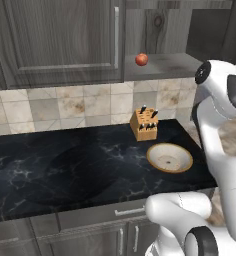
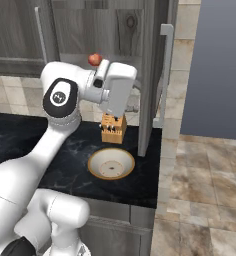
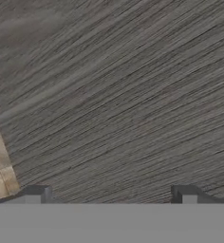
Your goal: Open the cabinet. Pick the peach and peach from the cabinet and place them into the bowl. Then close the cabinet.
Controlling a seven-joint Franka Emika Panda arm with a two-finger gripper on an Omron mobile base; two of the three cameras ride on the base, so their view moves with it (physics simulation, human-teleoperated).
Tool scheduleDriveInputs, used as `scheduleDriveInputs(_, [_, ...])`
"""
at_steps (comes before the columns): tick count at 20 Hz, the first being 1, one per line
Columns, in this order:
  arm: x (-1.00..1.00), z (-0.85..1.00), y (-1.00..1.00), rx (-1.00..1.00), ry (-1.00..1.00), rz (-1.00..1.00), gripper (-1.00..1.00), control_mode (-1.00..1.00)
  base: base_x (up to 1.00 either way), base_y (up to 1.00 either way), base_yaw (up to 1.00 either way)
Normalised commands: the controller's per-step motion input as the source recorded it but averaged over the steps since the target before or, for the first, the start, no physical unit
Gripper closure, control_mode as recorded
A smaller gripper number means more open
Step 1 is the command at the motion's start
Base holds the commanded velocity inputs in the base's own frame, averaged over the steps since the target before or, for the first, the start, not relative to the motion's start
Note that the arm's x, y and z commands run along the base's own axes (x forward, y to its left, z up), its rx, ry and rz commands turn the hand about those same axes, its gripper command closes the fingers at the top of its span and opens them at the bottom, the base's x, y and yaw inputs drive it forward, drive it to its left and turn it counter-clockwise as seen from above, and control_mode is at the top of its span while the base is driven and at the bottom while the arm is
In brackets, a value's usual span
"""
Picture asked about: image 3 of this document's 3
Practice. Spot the beige wooden cabinet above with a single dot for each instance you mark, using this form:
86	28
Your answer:
0	171

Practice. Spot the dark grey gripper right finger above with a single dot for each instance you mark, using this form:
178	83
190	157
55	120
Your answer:
185	191

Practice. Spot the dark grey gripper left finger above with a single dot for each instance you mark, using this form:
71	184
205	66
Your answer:
38	191

